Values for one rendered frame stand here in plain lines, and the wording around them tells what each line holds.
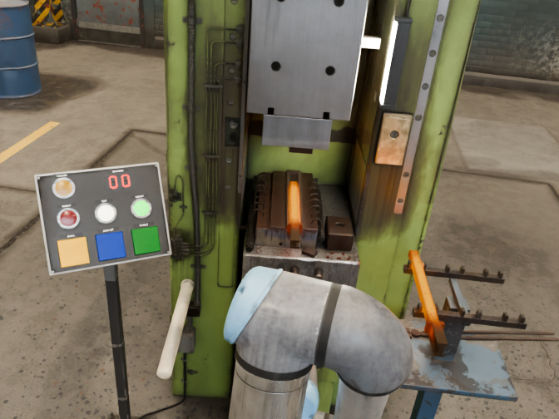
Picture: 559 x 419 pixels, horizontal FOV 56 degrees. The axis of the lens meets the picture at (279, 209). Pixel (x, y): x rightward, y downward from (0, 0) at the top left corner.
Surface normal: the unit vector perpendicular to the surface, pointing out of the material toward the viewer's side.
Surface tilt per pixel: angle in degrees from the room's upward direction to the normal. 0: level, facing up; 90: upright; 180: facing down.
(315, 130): 90
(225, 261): 90
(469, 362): 0
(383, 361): 75
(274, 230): 90
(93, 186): 60
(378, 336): 51
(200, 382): 90
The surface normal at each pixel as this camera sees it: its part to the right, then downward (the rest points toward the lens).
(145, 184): 0.39, -0.02
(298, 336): -0.25, 0.18
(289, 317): -0.18, -0.15
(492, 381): 0.08, -0.87
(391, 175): -0.01, 0.49
